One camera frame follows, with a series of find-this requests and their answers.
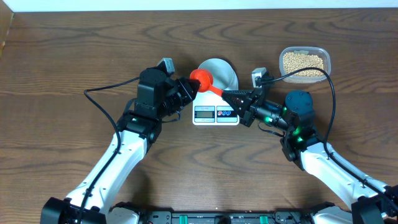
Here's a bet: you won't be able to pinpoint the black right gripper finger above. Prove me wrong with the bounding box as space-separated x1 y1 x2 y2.
223 95 252 118
221 90 254 98

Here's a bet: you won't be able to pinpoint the red measuring scoop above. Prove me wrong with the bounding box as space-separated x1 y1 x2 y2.
190 68 223 96

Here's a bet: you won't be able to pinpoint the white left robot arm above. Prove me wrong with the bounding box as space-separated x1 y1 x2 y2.
40 67 200 223

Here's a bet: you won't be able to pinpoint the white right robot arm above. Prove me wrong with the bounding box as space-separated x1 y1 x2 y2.
221 88 397 223

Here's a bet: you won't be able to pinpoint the grey bowl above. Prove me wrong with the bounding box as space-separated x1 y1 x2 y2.
198 58 239 90

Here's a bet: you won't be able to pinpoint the white digital kitchen scale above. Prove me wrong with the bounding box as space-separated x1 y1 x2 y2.
190 69 239 126

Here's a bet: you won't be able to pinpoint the soybeans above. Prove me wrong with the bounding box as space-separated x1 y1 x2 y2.
282 52 324 77

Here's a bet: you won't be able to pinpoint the clear plastic container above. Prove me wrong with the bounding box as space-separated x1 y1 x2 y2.
279 47 331 84

